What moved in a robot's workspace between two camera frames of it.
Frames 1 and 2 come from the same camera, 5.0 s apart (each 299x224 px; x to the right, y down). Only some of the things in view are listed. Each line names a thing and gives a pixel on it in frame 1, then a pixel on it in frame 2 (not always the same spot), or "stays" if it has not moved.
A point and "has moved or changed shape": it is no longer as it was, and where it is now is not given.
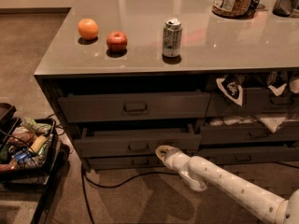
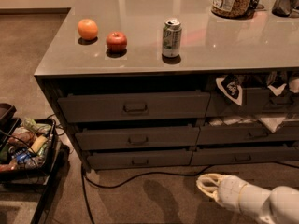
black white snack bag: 230,86 stays
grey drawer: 247,133 stays
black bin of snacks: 29,150 stays
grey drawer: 136,140 has moved or changed shape
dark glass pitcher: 287,1 stays
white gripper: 171,158 -> 229,190
